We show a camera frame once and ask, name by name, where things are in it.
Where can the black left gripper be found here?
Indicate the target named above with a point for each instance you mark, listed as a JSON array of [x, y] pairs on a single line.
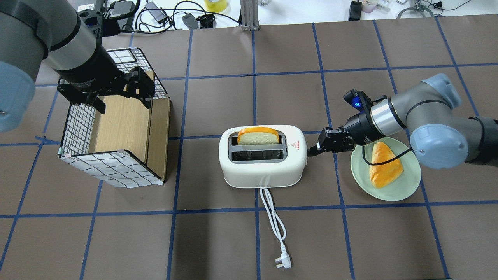
[[90, 74]]

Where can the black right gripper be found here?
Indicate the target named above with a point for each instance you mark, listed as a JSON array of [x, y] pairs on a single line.
[[360, 127]]

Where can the white two-slot toaster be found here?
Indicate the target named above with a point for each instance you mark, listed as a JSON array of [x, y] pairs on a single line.
[[263, 166]]

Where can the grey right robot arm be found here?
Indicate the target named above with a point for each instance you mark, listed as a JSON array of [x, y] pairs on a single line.
[[438, 139]]

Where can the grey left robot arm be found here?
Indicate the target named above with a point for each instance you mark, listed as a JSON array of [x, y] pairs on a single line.
[[70, 42]]

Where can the toast slice in toaster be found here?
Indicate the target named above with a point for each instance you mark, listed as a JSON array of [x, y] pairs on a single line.
[[258, 135]]

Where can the bread piece on plate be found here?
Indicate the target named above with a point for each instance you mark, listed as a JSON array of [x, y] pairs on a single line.
[[384, 174]]

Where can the light green plate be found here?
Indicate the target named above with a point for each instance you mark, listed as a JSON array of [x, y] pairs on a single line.
[[399, 189]]

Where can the yellow tape roll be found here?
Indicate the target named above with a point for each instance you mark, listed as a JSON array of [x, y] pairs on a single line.
[[216, 6]]

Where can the black power adapter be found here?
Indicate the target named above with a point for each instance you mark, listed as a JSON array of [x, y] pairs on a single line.
[[355, 11]]

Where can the wooden wire-mesh storage box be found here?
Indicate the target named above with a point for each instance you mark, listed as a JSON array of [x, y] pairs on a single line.
[[127, 145]]

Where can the black wrist camera blue light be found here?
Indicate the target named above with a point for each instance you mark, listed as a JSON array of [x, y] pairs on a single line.
[[358, 100]]

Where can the aluminium frame post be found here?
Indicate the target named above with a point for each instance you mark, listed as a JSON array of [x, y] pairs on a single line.
[[249, 15]]

